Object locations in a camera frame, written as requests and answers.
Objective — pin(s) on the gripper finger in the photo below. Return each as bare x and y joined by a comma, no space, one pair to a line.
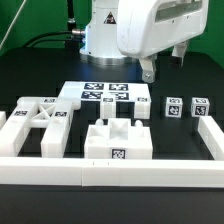
178,54
148,66

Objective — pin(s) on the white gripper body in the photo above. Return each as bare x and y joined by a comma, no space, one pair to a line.
146,27

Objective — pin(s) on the white chair seat part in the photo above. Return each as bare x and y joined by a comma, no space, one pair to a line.
118,139

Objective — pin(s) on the white tagged cube left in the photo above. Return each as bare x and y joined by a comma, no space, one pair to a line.
173,107

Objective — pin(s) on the white tagged cube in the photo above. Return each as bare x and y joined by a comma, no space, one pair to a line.
173,107
199,106

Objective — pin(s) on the white tagged cube right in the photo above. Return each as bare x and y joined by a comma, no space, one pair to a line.
199,106

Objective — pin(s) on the white U-shaped fence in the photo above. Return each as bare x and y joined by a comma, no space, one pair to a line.
100,172

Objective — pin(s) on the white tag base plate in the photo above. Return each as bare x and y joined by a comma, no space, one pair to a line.
92,91

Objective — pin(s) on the white chair back frame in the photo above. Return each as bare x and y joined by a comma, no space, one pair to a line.
54,115

